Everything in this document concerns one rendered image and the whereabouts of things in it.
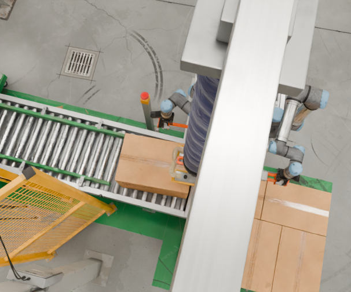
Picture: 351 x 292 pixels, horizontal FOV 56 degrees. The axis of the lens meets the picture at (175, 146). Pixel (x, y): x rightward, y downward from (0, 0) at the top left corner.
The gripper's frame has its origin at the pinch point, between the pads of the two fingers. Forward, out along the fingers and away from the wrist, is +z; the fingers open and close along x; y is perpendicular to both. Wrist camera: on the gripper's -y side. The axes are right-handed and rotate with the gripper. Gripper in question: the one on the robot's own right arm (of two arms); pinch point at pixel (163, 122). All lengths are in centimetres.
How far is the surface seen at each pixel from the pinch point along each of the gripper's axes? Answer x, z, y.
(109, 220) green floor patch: -74, 126, -45
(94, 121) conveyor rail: 11, 66, -70
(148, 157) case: -21.7, 30.3, -8.7
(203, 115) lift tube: -35, -117, 23
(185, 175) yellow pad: -34.9, 7.8, 23.1
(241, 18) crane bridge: -39, -180, 25
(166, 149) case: -11.8, 30.2, 4.2
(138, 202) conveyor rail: -55, 66, -13
